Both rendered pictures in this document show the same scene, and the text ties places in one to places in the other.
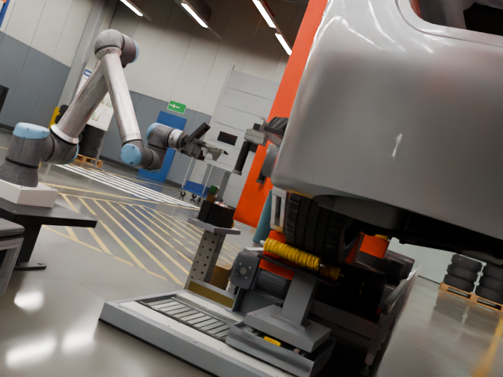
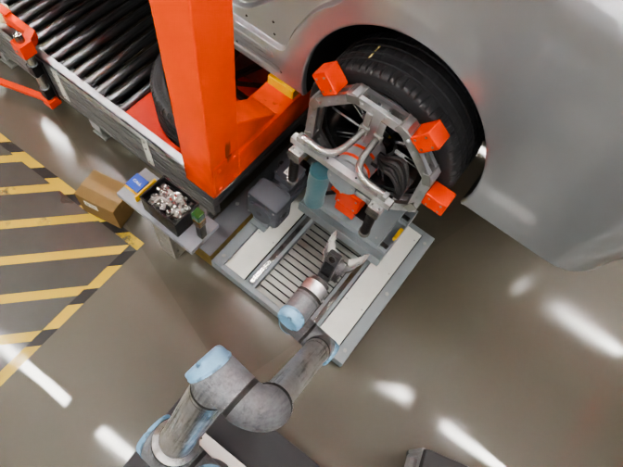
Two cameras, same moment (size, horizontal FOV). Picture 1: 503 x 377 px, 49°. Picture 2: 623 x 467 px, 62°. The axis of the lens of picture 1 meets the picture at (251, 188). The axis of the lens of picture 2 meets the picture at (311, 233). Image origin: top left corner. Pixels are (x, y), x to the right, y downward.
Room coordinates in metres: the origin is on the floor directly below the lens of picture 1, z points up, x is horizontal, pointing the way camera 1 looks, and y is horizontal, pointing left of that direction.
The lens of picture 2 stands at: (2.45, 0.99, 2.47)
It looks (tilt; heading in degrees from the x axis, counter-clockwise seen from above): 64 degrees down; 276
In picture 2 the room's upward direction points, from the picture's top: 14 degrees clockwise
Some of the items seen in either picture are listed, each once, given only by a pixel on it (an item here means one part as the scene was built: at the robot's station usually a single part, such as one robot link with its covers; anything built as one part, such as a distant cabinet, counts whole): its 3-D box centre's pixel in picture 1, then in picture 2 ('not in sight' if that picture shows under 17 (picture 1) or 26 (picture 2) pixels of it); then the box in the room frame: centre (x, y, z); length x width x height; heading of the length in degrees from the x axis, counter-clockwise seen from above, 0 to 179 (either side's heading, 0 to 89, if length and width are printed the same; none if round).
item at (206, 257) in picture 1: (204, 263); (170, 228); (3.19, 0.11, 0.21); 0.10 x 0.10 x 0.42; 71
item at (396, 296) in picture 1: (395, 303); not in sight; (3.94, -1.25, 0.28); 2.47 x 0.06 x 0.22; 161
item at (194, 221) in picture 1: (215, 227); (168, 209); (3.16, 0.12, 0.44); 0.43 x 0.17 x 0.03; 161
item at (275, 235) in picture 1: (284, 254); (356, 193); (2.42, -0.23, 0.48); 0.16 x 0.12 x 0.17; 71
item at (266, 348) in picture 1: (284, 342); (358, 209); (2.38, -0.36, 0.13); 0.50 x 0.36 x 0.10; 161
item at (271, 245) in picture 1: (292, 253); not in sight; (2.29, -0.25, 0.51); 0.29 x 0.06 x 0.06; 71
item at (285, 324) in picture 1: (299, 300); (365, 191); (2.38, -0.36, 0.32); 0.40 x 0.30 x 0.28; 161
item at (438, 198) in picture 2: not in sight; (438, 198); (2.13, -0.10, 0.85); 0.09 x 0.08 x 0.07; 161
